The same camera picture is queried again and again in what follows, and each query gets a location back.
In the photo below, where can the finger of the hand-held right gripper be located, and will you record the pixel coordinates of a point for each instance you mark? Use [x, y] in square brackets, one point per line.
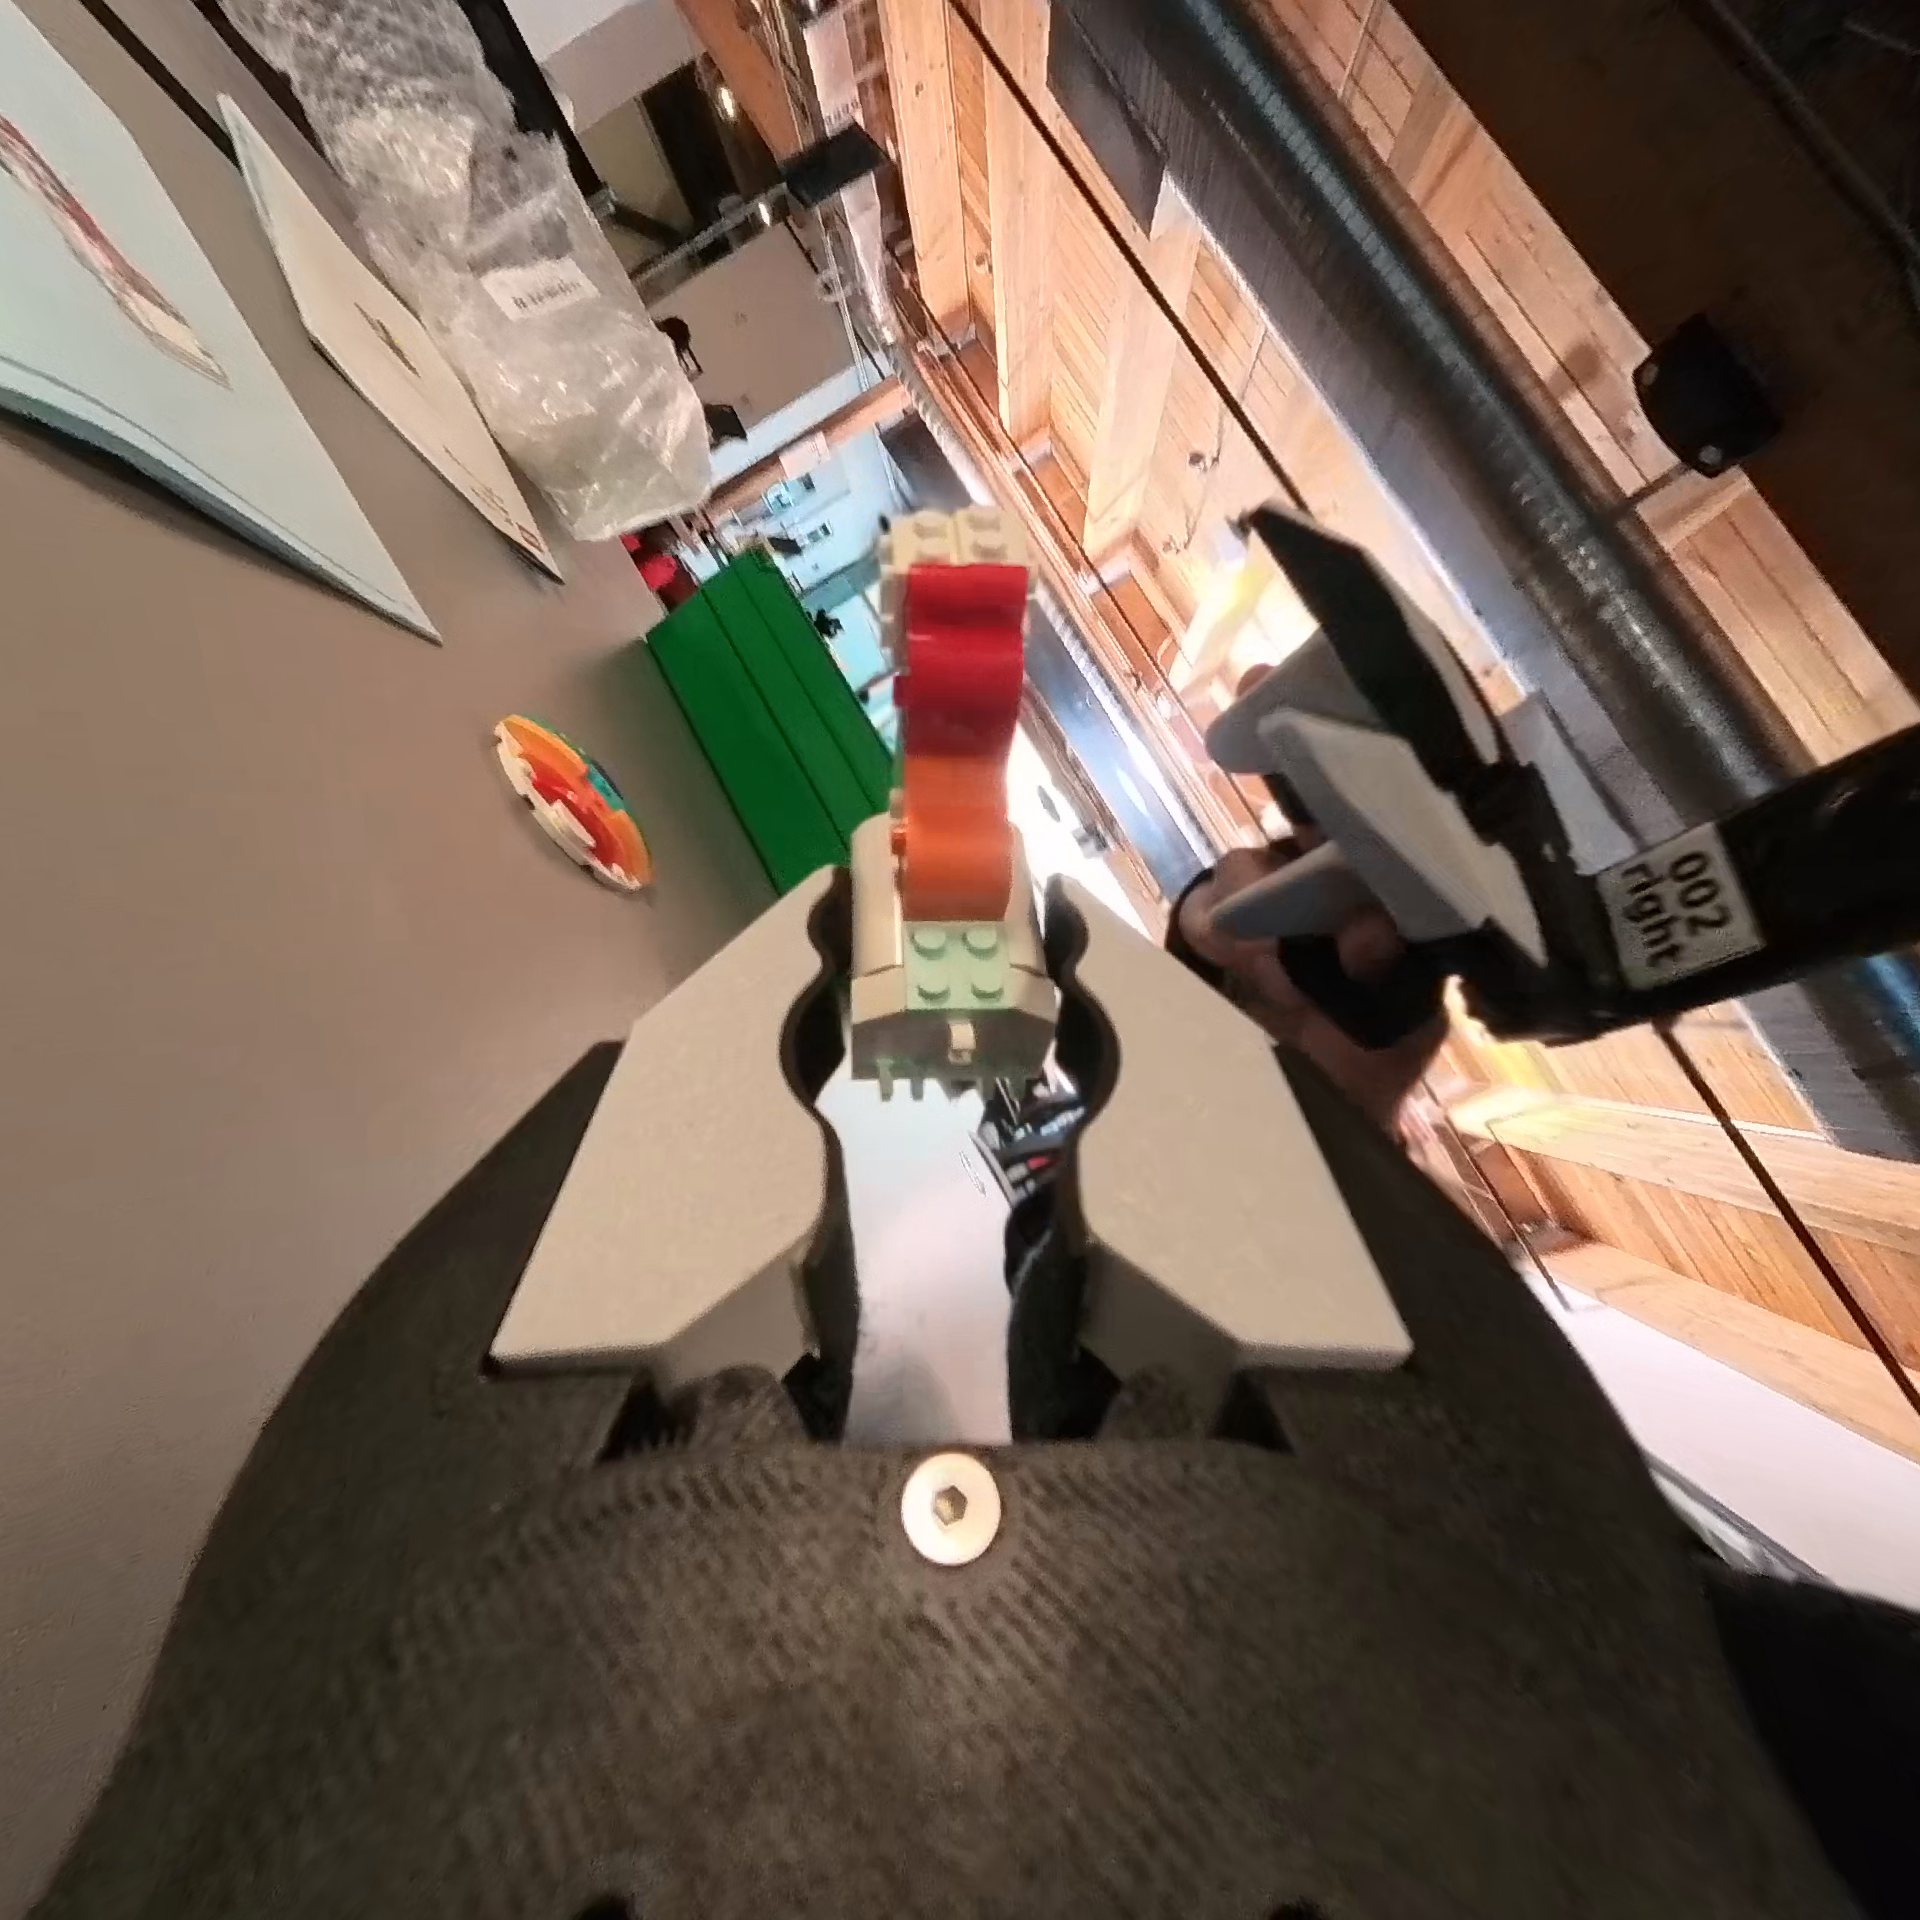
[1424, 839]
[1394, 645]

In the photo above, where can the rainbow round lego build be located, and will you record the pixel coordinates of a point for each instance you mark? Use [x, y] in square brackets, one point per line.
[580, 802]

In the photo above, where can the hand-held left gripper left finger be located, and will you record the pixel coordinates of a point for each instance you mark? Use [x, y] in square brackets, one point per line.
[674, 1171]

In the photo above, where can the light blue open instruction booklet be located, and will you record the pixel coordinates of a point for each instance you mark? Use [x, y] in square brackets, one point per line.
[136, 345]

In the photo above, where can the green plastic bin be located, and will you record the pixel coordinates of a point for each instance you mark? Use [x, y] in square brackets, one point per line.
[765, 721]

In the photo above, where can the metal duct pipe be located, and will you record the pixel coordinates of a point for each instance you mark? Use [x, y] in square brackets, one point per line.
[1501, 376]

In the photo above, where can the black ceiling fixture box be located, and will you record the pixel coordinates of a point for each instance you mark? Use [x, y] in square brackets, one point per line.
[1711, 394]

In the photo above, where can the person's right hand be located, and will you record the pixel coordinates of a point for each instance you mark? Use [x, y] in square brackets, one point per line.
[1298, 1026]

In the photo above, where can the red and white lego model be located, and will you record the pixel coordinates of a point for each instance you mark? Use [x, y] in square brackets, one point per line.
[954, 705]

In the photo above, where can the clear plastic bag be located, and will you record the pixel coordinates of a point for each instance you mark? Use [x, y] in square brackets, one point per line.
[556, 376]

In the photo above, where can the white instruction booklet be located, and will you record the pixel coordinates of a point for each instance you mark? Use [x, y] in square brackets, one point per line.
[376, 329]

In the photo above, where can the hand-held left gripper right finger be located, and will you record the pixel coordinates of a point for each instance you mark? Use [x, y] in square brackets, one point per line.
[1230, 1184]

